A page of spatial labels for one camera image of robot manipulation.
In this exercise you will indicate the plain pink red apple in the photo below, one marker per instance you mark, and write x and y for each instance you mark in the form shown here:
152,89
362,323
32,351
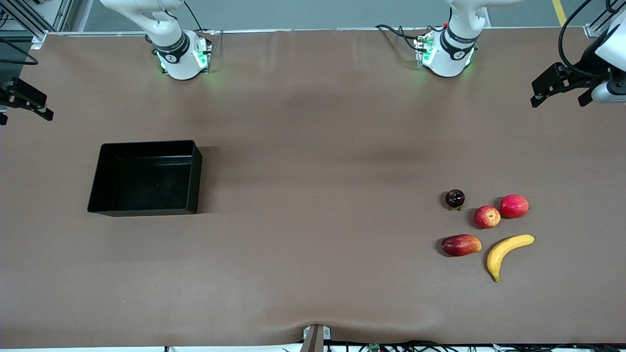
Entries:
514,206

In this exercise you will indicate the small green circuit board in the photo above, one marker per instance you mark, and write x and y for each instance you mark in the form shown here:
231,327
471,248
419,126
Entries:
374,347

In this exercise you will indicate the black plastic box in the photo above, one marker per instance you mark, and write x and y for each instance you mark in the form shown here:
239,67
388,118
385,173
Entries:
146,181

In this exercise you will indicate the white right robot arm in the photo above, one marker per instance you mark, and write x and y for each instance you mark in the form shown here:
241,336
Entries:
178,63

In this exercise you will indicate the red yellow mango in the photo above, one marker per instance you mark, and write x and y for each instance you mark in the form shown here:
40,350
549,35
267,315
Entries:
459,245

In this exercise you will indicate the yellow banana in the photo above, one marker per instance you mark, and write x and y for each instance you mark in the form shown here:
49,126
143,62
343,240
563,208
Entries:
499,254

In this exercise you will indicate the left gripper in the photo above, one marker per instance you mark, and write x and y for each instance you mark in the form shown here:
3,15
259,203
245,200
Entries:
585,70

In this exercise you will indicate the brown table cover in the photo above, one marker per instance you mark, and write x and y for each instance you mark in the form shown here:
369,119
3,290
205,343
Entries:
313,146

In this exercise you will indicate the aluminium frame profile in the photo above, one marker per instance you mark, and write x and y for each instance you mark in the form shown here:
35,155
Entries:
594,29
24,17

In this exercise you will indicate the dark purple mangosteen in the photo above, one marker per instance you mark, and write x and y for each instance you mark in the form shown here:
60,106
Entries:
455,198

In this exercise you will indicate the red yellow streaked apple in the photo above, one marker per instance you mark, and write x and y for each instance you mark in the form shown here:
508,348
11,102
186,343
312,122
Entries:
487,217

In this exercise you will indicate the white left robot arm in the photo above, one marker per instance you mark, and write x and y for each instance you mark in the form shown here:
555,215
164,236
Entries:
452,54

